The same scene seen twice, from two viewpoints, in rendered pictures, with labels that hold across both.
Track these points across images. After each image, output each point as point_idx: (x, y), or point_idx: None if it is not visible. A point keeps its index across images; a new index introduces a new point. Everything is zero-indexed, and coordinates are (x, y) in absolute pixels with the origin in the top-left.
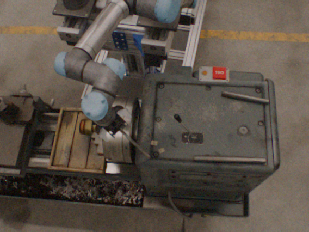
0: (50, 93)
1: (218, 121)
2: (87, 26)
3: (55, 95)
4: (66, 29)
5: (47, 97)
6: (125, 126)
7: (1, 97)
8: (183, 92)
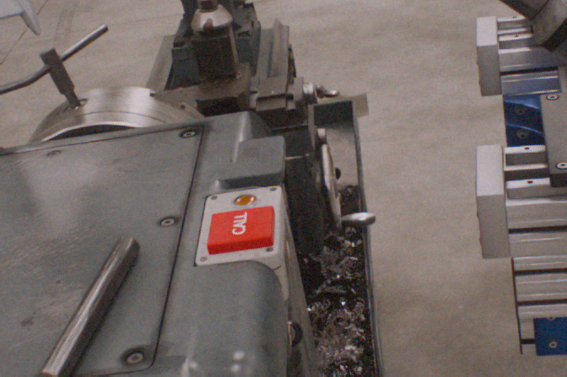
0: (555, 359)
1: (2, 268)
2: (548, 78)
3: (553, 371)
4: (488, 27)
5: (535, 356)
6: (59, 126)
7: (223, 11)
8: (155, 175)
